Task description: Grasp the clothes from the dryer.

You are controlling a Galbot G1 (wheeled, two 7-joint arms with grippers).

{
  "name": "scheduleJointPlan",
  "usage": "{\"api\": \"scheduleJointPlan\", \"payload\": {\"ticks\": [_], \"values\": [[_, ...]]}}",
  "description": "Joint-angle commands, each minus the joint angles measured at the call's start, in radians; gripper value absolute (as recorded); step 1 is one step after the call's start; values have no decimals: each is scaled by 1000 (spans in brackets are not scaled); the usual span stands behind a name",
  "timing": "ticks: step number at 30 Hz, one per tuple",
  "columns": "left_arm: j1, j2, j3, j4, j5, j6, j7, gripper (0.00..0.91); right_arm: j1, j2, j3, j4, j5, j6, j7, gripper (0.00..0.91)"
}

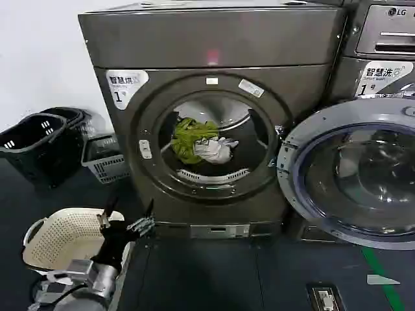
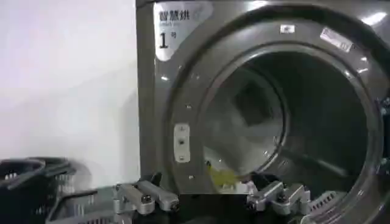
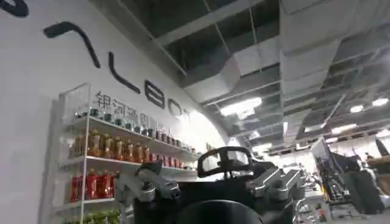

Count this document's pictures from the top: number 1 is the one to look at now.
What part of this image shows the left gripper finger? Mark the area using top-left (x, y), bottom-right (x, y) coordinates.
top-left (125, 198), bottom-right (156, 239)
top-left (98, 195), bottom-right (121, 231)

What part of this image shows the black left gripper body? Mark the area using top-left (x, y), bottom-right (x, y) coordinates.
top-left (91, 220), bottom-right (133, 270)

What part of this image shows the cream perforated laundry basket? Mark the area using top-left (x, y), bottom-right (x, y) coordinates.
top-left (21, 207), bottom-right (136, 277)

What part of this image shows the grey slotted plastic basket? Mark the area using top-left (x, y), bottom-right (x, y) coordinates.
top-left (80, 134), bottom-right (131, 186)

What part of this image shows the large black plastic basket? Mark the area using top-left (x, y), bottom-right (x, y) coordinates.
top-left (0, 113), bottom-right (86, 190)

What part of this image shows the green garment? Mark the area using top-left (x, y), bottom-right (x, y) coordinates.
top-left (171, 117), bottom-right (219, 165)

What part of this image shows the white garment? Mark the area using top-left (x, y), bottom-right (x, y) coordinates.
top-left (193, 136), bottom-right (241, 164)

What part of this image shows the round glass dryer door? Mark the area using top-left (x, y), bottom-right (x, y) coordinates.
top-left (276, 97), bottom-right (415, 251)

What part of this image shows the floor power socket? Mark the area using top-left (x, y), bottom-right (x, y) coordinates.
top-left (305, 282), bottom-right (340, 311)

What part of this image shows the grey front-load dryer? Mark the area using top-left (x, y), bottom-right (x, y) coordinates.
top-left (77, 2), bottom-right (350, 240)

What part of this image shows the white floor sticker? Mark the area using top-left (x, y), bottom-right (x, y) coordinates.
top-left (366, 274), bottom-right (401, 286)

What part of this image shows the grey washer with drawer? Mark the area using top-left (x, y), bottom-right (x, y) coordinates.
top-left (326, 0), bottom-right (415, 243)

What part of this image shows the green floor tape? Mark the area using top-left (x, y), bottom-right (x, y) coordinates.
top-left (361, 247), bottom-right (400, 311)

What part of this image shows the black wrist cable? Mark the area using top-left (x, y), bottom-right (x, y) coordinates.
top-left (47, 281), bottom-right (93, 311)

